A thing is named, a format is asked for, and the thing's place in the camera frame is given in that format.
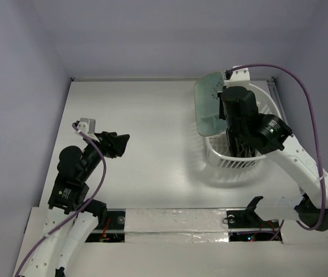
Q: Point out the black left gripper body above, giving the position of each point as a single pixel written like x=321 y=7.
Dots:
x=105 y=147

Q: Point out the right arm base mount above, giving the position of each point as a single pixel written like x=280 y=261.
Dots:
x=246 y=226

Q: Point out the white plastic dish rack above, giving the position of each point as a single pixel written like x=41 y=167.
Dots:
x=217 y=149

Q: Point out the metal rail at right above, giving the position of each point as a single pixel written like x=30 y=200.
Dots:
x=274 y=94

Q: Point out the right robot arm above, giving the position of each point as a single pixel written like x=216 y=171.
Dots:
x=269 y=135

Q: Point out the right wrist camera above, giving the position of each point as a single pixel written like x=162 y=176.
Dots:
x=237 y=77

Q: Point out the light green speckled plate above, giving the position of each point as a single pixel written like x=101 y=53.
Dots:
x=208 y=104

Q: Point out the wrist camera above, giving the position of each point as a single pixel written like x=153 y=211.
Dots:
x=237 y=77
x=87 y=126

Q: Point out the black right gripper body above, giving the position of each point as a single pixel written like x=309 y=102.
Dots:
x=239 y=142

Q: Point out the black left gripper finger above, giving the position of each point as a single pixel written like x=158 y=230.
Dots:
x=122 y=139
x=120 y=149

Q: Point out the silver foil tape strip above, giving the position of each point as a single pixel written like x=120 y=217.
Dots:
x=177 y=226

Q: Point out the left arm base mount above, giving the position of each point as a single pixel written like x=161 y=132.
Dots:
x=112 y=230

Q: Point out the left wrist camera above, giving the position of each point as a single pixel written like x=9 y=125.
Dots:
x=87 y=126

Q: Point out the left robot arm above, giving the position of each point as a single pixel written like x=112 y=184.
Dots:
x=71 y=215

